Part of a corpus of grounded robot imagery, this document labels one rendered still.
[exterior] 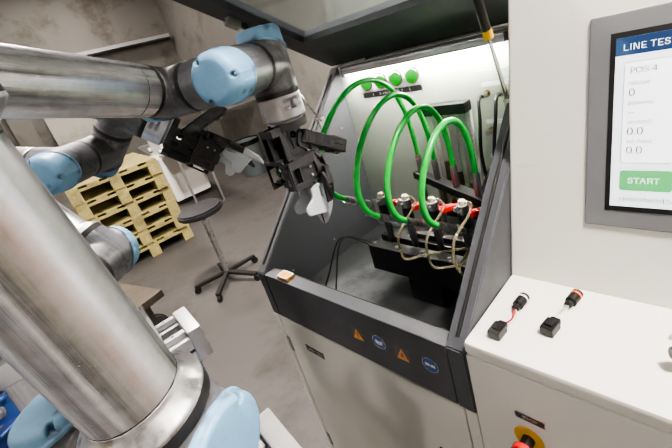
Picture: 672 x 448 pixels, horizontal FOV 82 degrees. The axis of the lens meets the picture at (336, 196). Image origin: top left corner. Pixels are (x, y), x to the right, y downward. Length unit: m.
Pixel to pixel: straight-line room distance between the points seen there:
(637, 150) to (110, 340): 0.76
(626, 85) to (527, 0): 0.23
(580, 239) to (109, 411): 0.76
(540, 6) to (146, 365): 0.79
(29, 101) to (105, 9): 8.55
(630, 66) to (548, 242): 0.33
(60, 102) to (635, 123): 0.81
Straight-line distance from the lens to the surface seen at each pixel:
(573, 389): 0.73
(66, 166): 0.84
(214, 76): 0.55
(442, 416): 1.01
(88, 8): 9.01
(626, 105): 0.79
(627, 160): 0.80
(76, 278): 0.33
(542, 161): 0.84
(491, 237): 0.82
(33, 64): 0.52
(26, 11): 8.91
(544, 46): 0.83
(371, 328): 0.95
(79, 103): 0.54
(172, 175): 6.04
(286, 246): 1.25
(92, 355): 0.35
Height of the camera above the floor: 1.52
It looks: 21 degrees down
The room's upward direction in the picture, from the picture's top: 17 degrees counter-clockwise
